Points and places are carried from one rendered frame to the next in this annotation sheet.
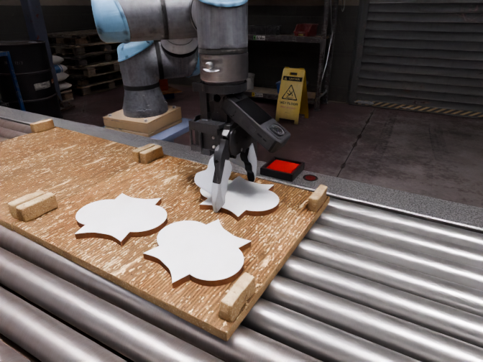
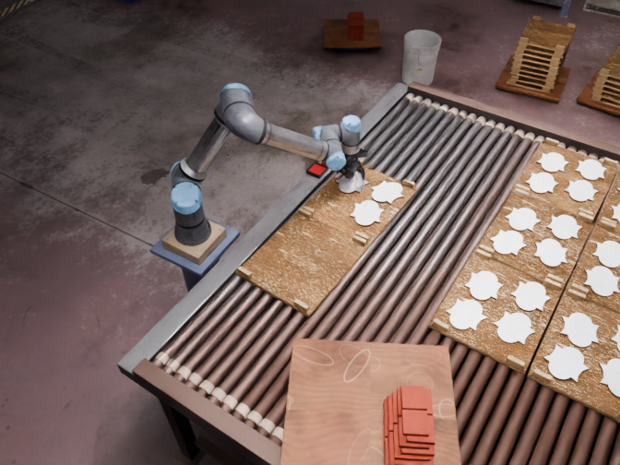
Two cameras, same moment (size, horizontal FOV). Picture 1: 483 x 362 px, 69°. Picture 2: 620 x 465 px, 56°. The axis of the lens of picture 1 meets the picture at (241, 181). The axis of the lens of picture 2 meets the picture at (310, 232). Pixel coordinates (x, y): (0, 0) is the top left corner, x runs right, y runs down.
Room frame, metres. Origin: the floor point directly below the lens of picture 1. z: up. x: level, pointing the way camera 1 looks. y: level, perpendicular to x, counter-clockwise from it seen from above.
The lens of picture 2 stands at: (0.56, 1.93, 2.65)
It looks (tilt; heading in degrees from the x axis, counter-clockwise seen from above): 47 degrees down; 276
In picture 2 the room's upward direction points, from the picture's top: 1 degrees counter-clockwise
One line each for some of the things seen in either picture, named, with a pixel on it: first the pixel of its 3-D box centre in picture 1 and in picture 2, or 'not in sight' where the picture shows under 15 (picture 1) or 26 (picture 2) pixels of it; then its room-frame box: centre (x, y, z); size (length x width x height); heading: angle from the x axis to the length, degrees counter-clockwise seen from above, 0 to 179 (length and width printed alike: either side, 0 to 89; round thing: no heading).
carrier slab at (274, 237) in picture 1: (182, 212); (359, 200); (0.52, 0.10, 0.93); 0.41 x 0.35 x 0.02; 59
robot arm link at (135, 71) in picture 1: (139, 61); (187, 202); (1.19, 0.33, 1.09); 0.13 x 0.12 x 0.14; 106
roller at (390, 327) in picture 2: not in sight; (436, 258); (0.20, 0.39, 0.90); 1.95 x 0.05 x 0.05; 61
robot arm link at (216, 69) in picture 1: (223, 68); (351, 146); (0.56, 0.03, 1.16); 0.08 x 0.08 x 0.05
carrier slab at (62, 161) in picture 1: (39, 164); (304, 259); (0.73, 0.46, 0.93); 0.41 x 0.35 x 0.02; 59
